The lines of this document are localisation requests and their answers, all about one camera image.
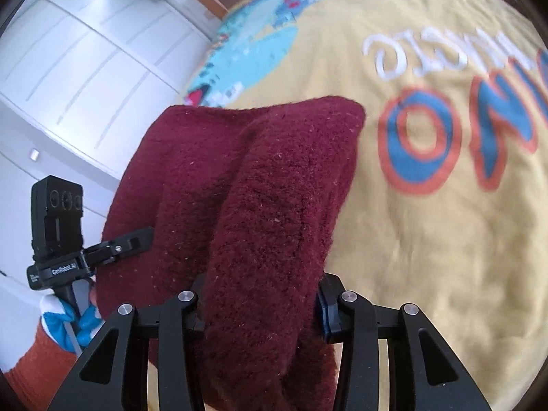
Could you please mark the orange sleeve forearm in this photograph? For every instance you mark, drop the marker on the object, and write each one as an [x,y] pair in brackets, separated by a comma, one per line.
[37,376]

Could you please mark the black camera box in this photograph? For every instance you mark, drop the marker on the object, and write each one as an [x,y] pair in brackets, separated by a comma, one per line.
[56,210]

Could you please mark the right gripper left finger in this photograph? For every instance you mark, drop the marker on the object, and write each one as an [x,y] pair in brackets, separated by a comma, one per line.
[112,372]

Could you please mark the blue white gloved hand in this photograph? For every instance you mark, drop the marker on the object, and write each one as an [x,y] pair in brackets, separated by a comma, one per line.
[71,332]

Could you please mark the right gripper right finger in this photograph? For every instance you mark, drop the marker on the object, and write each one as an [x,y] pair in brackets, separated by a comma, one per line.
[400,346]

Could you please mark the yellow printed bedspread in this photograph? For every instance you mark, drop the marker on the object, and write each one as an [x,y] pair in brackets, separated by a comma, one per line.
[448,205]

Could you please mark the maroon knit sweater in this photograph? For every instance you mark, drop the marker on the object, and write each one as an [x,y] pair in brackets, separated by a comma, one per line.
[249,200]

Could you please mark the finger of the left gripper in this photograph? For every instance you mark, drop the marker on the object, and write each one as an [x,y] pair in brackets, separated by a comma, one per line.
[114,250]

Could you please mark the white wardrobe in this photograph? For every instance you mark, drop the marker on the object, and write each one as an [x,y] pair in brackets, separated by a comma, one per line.
[81,81]

